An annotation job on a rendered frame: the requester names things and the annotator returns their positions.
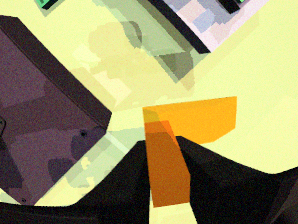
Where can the green tray rim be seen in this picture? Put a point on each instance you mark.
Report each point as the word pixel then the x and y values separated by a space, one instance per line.
pixel 46 4

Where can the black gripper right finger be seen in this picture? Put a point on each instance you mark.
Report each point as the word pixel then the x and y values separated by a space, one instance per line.
pixel 223 191

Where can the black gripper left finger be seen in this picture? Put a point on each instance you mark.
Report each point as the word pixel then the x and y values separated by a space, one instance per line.
pixel 121 198

